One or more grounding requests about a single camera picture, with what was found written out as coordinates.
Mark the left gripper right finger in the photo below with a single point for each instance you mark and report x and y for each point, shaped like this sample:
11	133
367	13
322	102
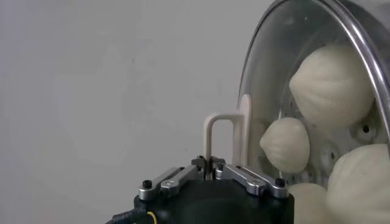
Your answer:
250	182

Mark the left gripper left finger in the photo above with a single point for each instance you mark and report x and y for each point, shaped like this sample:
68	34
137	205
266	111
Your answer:
170	182

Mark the white steamed baozi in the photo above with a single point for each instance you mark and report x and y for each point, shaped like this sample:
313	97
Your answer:
285	144
307	204
332	85
362	182

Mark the perforated steel steamer basket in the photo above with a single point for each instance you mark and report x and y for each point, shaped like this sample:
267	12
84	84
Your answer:
364	129

